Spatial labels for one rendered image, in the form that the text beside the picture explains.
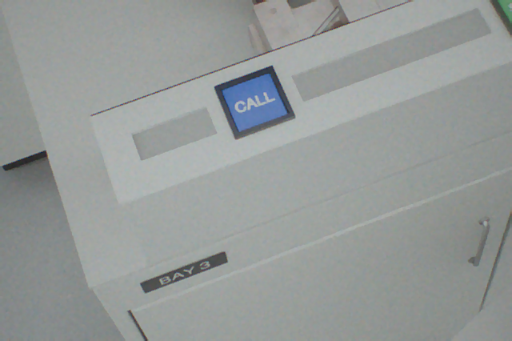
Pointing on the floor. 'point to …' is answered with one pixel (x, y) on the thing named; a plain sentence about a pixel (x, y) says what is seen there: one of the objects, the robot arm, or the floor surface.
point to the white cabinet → (342, 264)
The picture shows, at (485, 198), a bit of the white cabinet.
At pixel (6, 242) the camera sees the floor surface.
